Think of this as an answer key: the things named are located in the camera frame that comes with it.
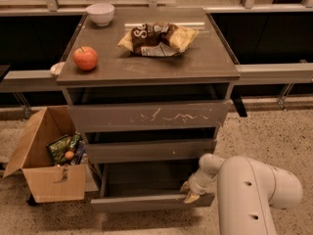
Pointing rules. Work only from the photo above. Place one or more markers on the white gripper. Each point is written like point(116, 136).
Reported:
point(198, 184)

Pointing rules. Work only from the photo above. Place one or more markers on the grey bottom drawer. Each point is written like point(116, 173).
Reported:
point(147, 186)

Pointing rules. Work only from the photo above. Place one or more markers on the grey drawer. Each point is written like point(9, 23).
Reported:
point(160, 116)
point(149, 151)
point(147, 186)

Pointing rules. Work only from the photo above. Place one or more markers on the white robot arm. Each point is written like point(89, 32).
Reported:
point(247, 190)

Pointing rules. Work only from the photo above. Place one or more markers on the grey middle drawer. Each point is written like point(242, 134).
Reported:
point(149, 151)

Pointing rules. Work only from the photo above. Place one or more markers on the grey top drawer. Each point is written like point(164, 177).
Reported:
point(160, 116)

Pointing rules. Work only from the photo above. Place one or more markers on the grey drawer cabinet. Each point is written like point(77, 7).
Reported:
point(205, 72)

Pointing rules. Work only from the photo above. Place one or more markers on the blue snack packet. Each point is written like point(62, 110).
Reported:
point(78, 154)

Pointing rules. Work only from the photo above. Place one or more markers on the small orange fruit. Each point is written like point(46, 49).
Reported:
point(69, 155)

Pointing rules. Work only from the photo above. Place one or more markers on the green snack bag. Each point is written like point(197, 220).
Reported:
point(59, 147)

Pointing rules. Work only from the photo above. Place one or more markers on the cardboard box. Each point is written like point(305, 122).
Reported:
point(47, 182)

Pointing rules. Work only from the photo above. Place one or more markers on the brown chip bag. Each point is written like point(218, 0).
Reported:
point(158, 39)

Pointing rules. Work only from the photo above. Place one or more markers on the red apple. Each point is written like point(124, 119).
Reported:
point(86, 58)

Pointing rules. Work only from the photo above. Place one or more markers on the white bowl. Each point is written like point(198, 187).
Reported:
point(100, 14)

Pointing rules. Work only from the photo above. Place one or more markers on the grey metal bench rail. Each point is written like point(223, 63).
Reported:
point(43, 80)

